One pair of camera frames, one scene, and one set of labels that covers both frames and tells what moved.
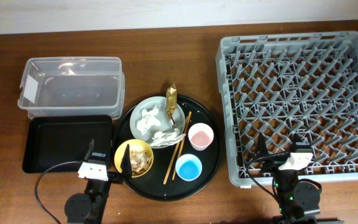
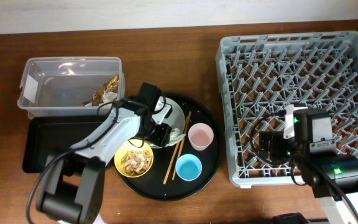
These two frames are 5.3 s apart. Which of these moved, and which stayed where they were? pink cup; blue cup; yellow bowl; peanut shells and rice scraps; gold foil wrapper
Moved: gold foil wrapper
Stayed: yellow bowl; pink cup; blue cup; peanut shells and rice scraps
